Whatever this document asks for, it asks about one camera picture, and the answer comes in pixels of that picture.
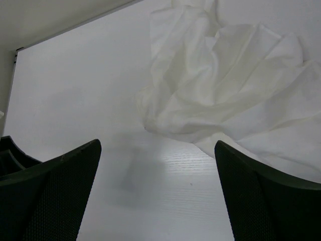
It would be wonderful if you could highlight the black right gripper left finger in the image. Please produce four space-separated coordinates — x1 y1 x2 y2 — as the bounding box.
1 139 101 240

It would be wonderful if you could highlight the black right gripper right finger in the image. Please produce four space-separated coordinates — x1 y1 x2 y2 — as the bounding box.
214 141 320 240

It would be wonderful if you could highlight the white pleated skirt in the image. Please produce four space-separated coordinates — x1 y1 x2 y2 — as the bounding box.
137 1 320 182

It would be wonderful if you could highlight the aluminium table edge rail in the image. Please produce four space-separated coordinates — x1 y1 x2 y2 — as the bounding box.
14 47 24 64

